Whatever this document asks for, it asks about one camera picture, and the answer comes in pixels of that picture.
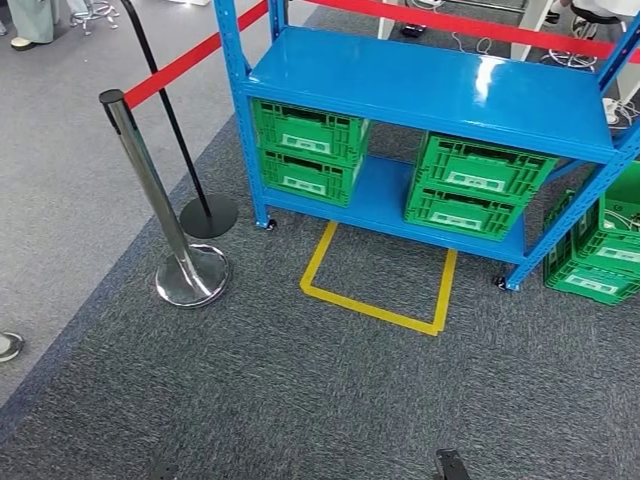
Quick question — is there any person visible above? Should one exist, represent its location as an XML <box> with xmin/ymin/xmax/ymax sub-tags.
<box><xmin>7</xmin><ymin>0</ymin><xmax>91</xmax><ymax>52</ymax></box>
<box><xmin>543</xmin><ymin>0</ymin><xmax>640</xmax><ymax>41</ymax></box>

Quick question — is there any chrome base stool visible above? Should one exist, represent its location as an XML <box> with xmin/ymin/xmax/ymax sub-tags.
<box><xmin>540</xmin><ymin>3</ymin><xmax>626</xmax><ymax>73</ymax></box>
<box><xmin>69</xmin><ymin>0</ymin><xmax>121</xmax><ymax>36</ymax></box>

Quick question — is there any white floor cable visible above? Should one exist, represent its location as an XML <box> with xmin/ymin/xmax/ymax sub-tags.
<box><xmin>451</xmin><ymin>29</ymin><xmax>494</xmax><ymax>56</ymax></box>

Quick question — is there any black barrier post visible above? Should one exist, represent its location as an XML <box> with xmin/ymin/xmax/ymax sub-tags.
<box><xmin>119</xmin><ymin>0</ymin><xmax>239</xmax><ymax>241</ymax></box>

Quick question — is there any blue metal shelf rack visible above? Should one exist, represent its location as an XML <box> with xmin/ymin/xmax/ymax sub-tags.
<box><xmin>214</xmin><ymin>0</ymin><xmax>640</xmax><ymax>293</ymax></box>

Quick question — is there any yellow floor tape outline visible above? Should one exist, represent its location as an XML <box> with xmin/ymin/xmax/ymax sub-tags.
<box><xmin>300</xmin><ymin>220</ymin><xmax>459</xmax><ymax>338</ymax></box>

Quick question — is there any red barrier tape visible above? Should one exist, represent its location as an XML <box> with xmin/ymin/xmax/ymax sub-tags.
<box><xmin>124</xmin><ymin>0</ymin><xmax>640</xmax><ymax>112</ymax></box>

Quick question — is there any black right robot foot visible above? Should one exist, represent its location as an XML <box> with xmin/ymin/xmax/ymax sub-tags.
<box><xmin>433</xmin><ymin>449</ymin><xmax>472</xmax><ymax>480</ymax></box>

